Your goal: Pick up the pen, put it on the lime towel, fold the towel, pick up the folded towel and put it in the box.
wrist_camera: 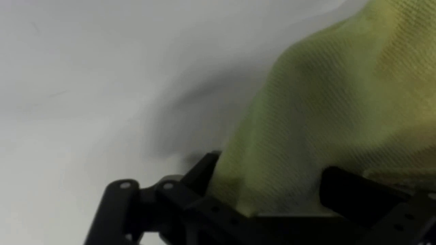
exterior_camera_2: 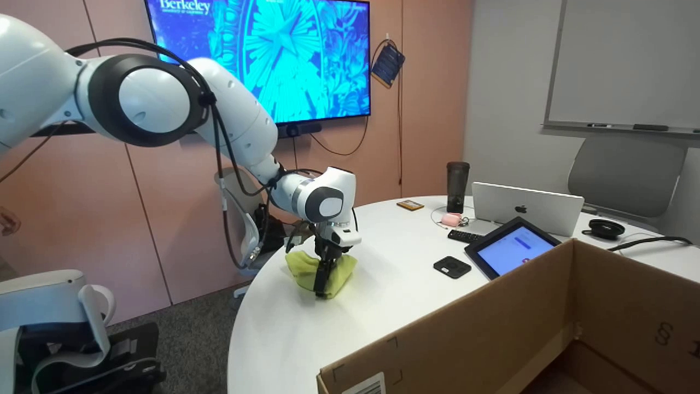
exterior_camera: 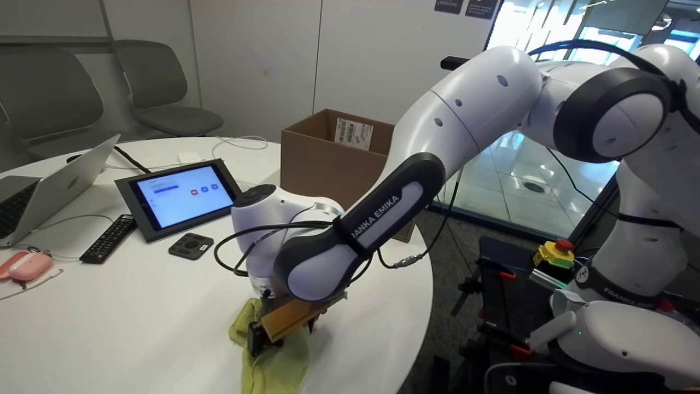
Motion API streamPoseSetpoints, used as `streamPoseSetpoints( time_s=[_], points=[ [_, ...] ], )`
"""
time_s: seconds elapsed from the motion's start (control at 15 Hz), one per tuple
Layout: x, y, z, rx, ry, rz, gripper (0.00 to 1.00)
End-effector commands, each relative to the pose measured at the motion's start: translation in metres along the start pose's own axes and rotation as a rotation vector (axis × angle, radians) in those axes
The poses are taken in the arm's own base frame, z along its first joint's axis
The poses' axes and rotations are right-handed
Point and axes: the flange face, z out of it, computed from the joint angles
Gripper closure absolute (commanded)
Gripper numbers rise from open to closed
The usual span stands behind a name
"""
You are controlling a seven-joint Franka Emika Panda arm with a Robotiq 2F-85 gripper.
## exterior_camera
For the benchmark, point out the black camera on stand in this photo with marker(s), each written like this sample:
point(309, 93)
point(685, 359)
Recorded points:
point(452, 62)

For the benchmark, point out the small black square puck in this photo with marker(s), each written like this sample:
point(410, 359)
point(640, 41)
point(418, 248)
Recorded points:
point(191, 247)

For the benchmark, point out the large grey lounge chair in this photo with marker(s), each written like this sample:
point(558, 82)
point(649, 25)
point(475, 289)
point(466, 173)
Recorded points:
point(52, 96)

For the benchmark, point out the black tablet with lit screen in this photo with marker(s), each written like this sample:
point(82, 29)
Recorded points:
point(179, 197)

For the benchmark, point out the black remote control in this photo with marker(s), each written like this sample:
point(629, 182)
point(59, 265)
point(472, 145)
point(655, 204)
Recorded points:
point(109, 240)

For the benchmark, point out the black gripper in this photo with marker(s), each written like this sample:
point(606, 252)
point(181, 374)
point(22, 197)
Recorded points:
point(275, 299)

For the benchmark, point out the pink soft case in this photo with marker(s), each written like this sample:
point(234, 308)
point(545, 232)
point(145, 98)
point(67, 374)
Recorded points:
point(29, 265)

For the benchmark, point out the small grey lounge chair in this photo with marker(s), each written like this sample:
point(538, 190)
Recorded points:
point(156, 80)

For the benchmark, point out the lime green towel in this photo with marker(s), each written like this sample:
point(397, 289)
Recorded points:
point(280, 364)

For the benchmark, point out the yellow red emergency stop button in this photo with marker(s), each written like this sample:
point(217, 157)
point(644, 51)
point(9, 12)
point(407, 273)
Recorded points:
point(557, 254)

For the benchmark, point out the dark wall plaque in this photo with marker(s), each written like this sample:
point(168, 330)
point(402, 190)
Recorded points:
point(448, 5)
point(482, 8)

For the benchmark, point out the silver open laptop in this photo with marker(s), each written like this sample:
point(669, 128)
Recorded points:
point(67, 182)

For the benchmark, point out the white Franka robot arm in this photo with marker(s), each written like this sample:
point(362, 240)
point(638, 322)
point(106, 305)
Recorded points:
point(466, 111)

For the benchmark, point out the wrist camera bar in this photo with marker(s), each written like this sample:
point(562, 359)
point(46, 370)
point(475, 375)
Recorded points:
point(291, 320)

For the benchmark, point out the brown cardboard box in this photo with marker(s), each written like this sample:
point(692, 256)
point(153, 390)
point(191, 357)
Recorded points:
point(329, 155)

